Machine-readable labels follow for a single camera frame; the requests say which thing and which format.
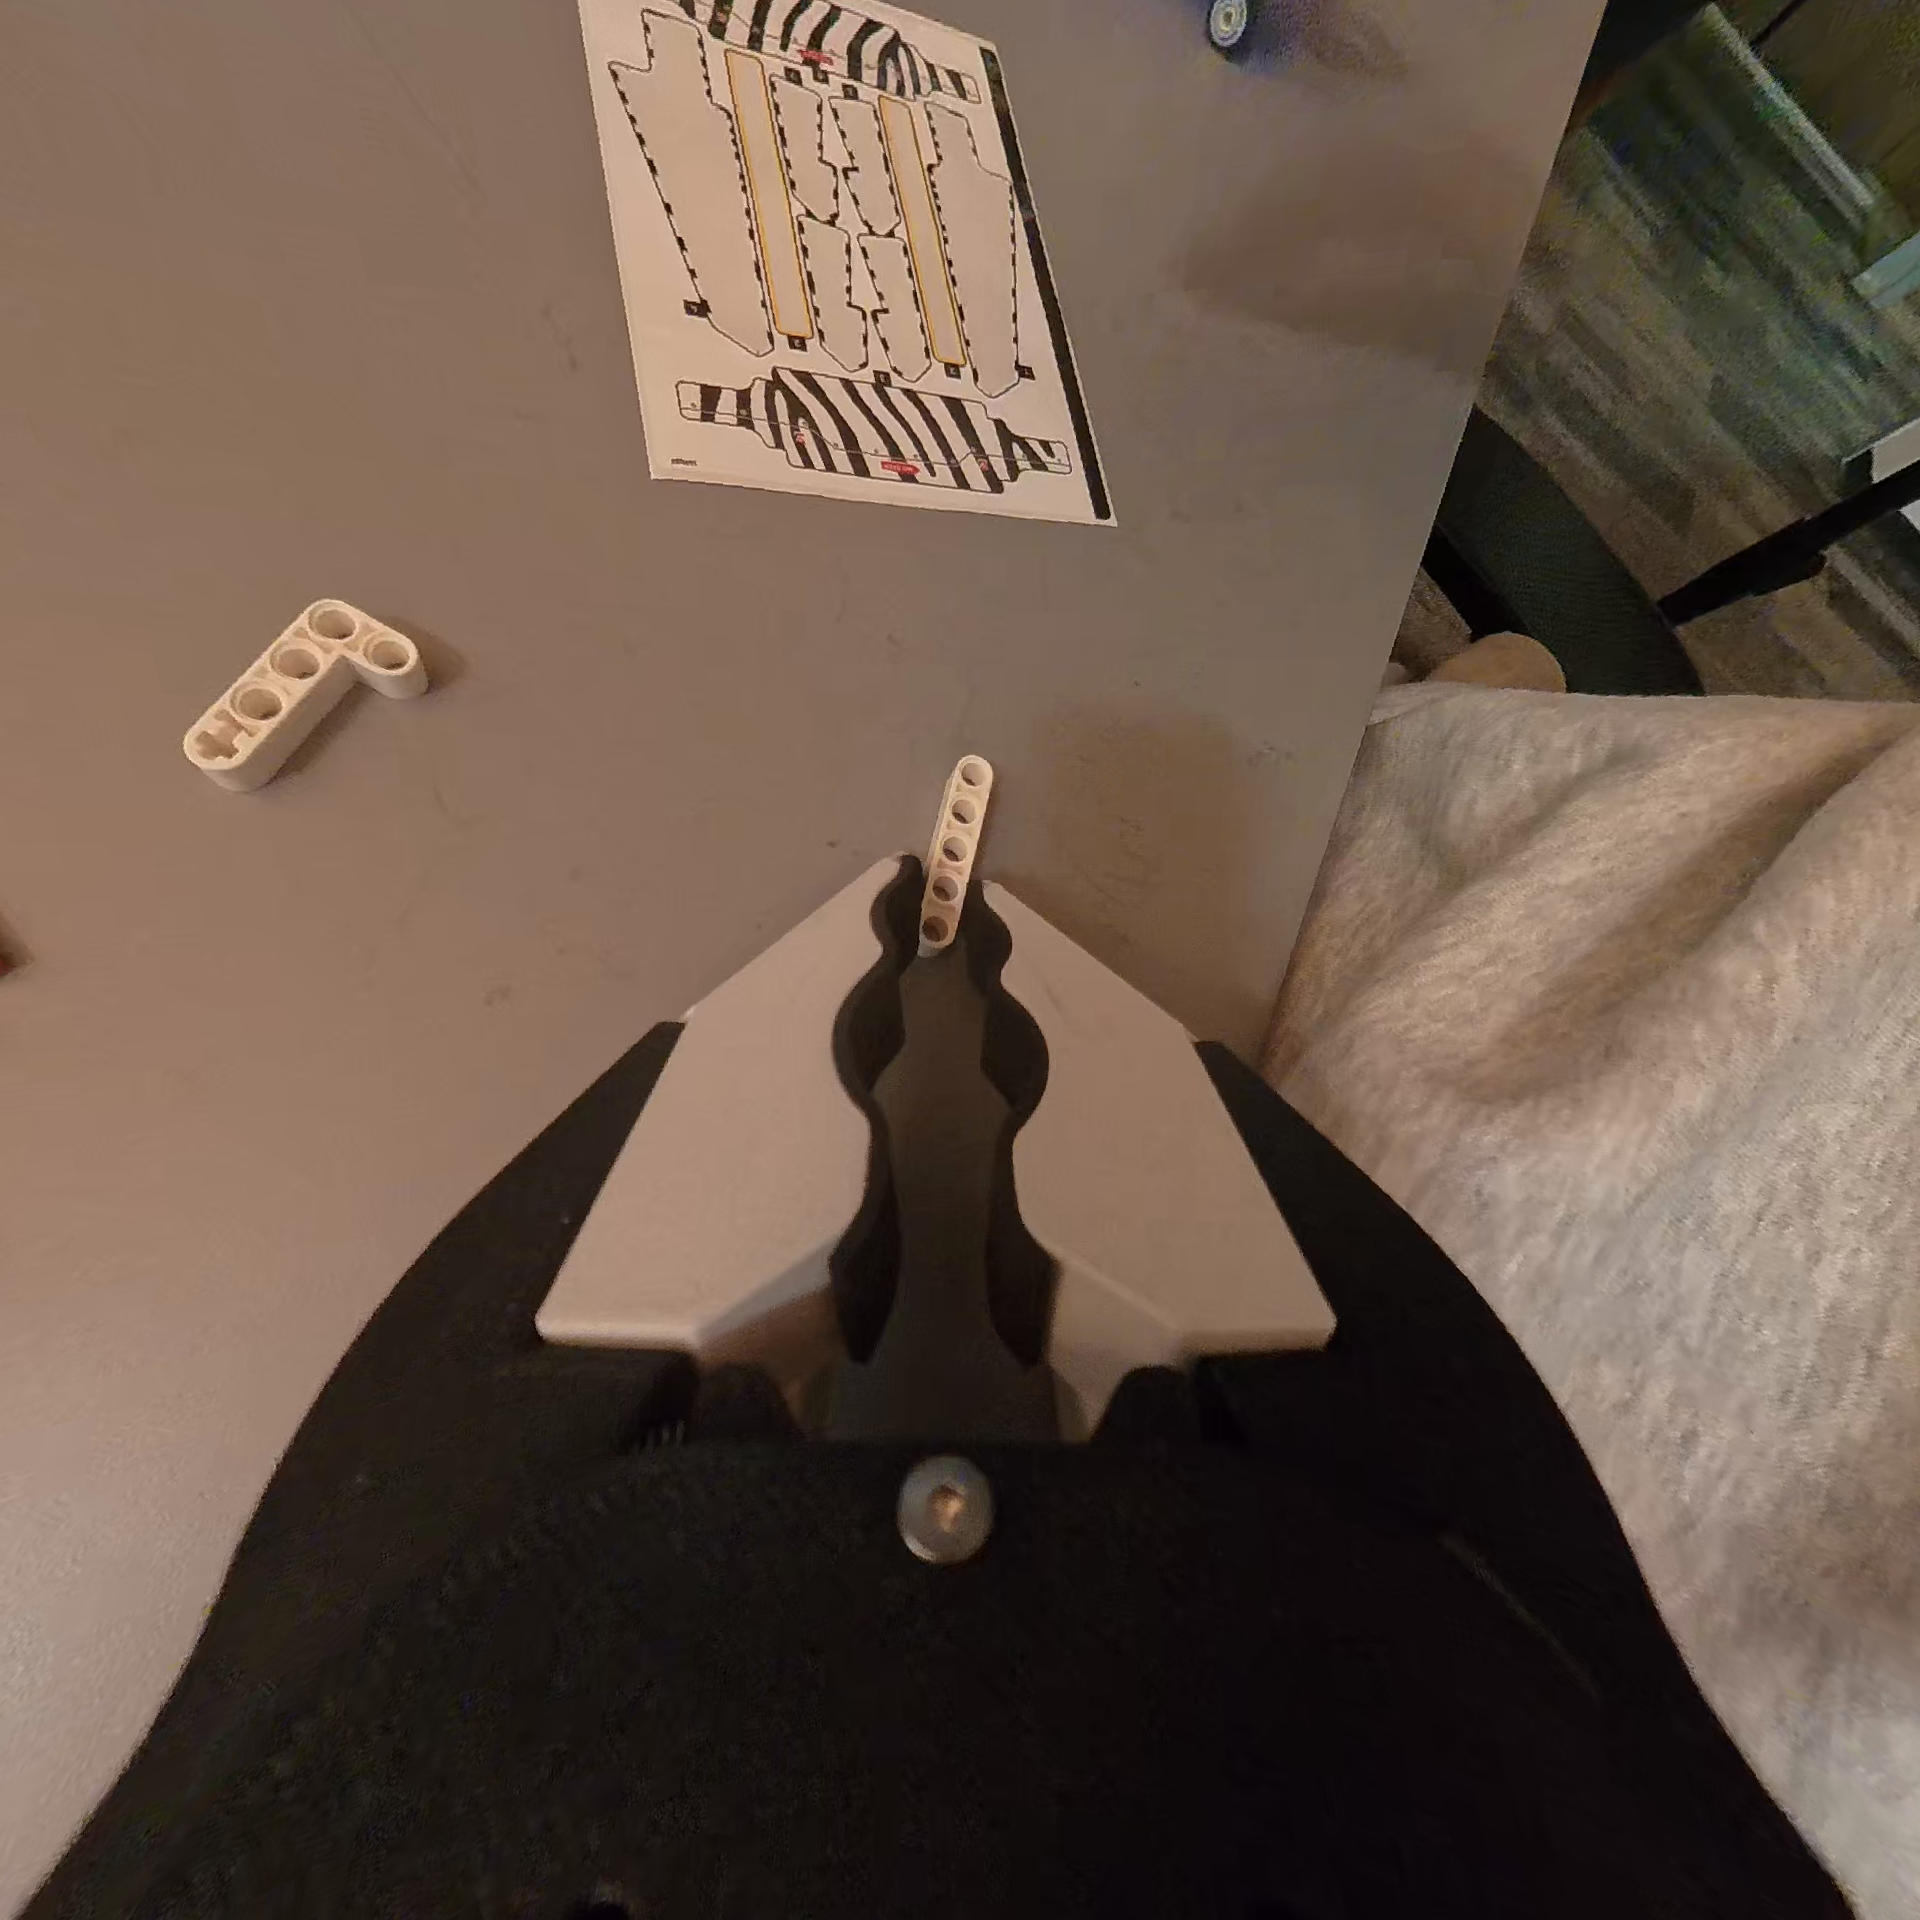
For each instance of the black metal bar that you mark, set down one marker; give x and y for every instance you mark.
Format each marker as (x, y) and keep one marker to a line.
(1784, 549)

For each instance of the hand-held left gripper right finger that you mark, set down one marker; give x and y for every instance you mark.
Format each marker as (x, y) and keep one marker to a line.
(1171, 1185)

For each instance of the white L-shaped lego beam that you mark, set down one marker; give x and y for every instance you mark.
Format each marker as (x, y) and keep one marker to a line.
(361, 643)

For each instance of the thin white lego beam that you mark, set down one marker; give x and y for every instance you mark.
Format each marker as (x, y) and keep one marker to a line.
(960, 825)

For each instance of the beige shoe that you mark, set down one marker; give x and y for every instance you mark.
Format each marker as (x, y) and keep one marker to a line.
(1485, 664)

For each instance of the yellow lego vehicle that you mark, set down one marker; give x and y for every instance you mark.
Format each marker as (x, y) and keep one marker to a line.
(1231, 20)

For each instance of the black office chair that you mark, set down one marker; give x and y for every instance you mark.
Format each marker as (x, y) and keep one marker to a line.
(1545, 555)

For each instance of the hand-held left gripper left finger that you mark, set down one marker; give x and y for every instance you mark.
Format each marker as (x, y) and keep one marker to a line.
(705, 1185)

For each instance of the zebra sticker sheet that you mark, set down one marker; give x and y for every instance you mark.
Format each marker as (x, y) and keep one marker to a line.
(705, 225)

